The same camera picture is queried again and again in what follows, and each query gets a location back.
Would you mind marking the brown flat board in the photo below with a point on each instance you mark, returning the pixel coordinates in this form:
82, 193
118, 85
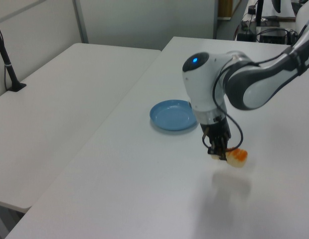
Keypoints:
279, 18

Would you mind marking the blue plastic plate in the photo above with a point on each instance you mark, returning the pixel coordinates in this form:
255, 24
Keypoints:
172, 115

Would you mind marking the small black box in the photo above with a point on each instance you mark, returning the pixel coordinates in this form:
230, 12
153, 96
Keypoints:
246, 36

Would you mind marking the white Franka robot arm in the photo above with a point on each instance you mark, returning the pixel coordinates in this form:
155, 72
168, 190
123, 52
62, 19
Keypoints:
246, 82

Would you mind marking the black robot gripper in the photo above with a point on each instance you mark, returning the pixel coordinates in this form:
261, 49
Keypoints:
215, 124

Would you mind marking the black camera stand pole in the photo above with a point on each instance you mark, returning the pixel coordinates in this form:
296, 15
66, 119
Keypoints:
6, 64

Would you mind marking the black monitor stand pole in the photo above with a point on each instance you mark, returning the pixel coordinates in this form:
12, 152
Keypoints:
259, 12

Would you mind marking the toy bread with orange crust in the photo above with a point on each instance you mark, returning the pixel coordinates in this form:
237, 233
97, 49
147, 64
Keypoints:
238, 158

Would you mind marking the grey metal partition post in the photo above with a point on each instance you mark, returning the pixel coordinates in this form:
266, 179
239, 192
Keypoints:
81, 21

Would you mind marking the black electronics box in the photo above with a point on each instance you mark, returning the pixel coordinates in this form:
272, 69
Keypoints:
273, 36

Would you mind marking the white adjacent table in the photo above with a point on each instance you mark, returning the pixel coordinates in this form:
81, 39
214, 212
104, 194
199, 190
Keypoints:
57, 112

